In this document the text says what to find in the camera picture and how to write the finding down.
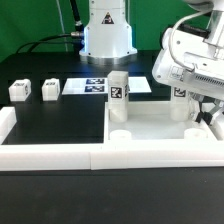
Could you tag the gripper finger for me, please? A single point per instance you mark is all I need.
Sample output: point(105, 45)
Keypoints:
point(204, 116)

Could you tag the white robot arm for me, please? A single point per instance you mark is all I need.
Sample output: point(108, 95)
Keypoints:
point(191, 52)

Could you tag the white tag sheet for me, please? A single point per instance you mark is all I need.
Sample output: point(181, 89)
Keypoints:
point(79, 86)

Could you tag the white U-shaped fence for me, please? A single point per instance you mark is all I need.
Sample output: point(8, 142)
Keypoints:
point(127, 155)

